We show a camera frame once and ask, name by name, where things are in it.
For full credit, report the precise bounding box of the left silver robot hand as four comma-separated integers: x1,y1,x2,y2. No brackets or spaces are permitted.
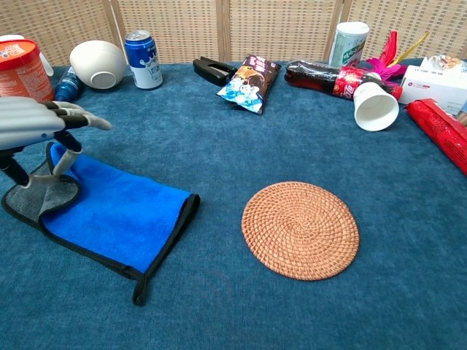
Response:
0,96,112,189

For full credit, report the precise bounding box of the grey and blue microfiber cloth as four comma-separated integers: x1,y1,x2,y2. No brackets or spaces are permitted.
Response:
1,141,201,307

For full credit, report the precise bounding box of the orange instant noodle tub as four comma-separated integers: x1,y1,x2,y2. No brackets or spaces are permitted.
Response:
0,38,55,104

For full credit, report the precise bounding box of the small blue bottle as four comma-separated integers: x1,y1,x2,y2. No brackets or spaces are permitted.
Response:
53,65,85,103

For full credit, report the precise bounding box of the white ceramic bowl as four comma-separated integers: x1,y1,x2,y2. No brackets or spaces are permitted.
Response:
69,39,128,90

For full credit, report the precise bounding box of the blue and white drink can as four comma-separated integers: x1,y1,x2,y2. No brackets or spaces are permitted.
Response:
123,29,164,90

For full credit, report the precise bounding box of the black stapler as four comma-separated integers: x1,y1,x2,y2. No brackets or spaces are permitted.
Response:
192,57,239,88

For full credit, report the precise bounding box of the dark chocolate snack bag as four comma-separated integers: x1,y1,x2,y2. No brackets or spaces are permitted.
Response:
216,54,282,116

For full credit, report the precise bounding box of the bamboo folding screen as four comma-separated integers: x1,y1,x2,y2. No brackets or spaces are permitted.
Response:
0,0,467,67

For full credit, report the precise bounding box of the cola bottle with red label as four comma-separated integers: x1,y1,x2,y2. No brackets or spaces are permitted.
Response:
284,60,404,102

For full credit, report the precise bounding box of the round woven rattan coaster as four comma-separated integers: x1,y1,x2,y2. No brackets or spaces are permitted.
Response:
241,181,360,281

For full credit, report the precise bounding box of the blue table cloth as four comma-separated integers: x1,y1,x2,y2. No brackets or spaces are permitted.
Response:
0,58,467,350

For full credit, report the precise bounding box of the green and white lidded cup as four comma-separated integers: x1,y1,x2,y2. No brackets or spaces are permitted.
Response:
328,21,371,69

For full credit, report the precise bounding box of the tipped paper cup green print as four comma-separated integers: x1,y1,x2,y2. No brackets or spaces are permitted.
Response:
352,81,400,132

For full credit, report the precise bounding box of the pink feather shuttlecock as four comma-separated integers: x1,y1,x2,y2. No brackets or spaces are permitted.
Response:
366,30,431,82

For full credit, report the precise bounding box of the white cardboard box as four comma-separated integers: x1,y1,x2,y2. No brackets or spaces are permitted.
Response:
398,65,467,116

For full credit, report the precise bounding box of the red biscuit packet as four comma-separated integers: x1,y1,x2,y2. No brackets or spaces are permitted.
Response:
406,98,467,176

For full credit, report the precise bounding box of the white printed snack packet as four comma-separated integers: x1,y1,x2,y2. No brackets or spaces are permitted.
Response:
419,54,467,74

